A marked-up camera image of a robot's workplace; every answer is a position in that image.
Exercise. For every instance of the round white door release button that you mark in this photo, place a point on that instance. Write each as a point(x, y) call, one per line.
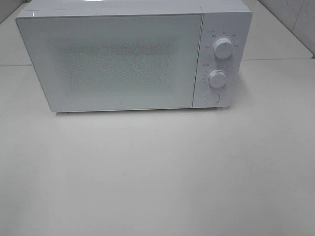
point(212, 99)

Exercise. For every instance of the white timer knob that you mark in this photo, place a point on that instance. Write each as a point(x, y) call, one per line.
point(217, 78)

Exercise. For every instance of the white microwave oven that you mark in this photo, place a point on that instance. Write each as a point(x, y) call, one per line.
point(220, 18)

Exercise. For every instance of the white upper power knob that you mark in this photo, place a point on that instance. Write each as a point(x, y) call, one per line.
point(223, 47)

